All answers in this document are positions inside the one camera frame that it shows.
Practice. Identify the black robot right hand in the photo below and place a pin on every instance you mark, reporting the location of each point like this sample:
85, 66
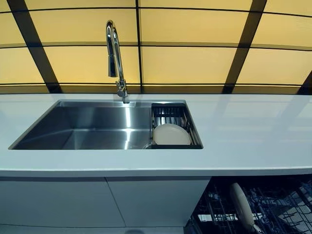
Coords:
258, 229

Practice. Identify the beige round ceramic plate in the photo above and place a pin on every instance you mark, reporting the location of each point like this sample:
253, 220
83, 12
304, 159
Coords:
171, 135
241, 207

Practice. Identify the white cabinet door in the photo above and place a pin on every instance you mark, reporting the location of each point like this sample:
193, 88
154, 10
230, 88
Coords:
53, 202
156, 202

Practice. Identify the black dish drying rack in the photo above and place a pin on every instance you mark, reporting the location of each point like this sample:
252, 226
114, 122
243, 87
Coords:
170, 112

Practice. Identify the stainless steel sink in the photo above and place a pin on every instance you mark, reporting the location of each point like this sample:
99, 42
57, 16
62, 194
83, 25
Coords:
85, 126

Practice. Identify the chrome kitchen faucet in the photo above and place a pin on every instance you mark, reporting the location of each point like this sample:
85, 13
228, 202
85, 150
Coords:
114, 48

